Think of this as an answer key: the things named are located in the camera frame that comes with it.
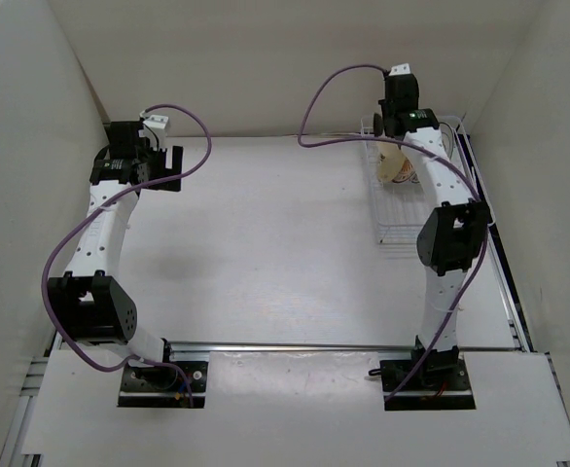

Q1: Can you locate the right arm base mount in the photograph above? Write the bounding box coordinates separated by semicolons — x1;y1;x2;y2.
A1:
368;351;476;412

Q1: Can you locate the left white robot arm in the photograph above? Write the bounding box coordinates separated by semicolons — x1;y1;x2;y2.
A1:
47;115;183;389

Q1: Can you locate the purple cable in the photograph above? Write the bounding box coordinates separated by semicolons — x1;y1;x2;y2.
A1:
297;64;488;403
43;102;212;377

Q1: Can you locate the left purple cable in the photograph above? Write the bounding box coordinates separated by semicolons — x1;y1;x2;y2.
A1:
43;102;212;377

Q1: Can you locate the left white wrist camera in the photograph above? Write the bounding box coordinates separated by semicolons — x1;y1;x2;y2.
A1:
140;111;170;137

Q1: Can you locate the white wire dish rack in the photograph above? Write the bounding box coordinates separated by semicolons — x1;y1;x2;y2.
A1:
364;115;474;247

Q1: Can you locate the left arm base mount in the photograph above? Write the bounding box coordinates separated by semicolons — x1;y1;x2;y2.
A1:
117;351;209;409

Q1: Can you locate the orange sunburst plate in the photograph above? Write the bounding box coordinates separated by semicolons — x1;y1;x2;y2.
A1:
392;158;415;184

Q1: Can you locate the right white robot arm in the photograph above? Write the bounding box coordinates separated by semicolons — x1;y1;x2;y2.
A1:
374;64;489;389

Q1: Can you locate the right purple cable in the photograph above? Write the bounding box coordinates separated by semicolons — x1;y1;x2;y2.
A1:
297;64;488;403

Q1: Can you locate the aluminium rail bar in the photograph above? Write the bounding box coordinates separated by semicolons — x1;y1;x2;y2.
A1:
165;340;522;354

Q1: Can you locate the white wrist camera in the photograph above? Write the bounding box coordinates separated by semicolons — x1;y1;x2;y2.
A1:
389;63;411;76
140;111;170;137

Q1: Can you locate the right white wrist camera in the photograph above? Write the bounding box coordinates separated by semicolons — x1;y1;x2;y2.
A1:
389;63;411;76

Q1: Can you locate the white front board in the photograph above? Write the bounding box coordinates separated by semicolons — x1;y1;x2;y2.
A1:
23;350;570;466

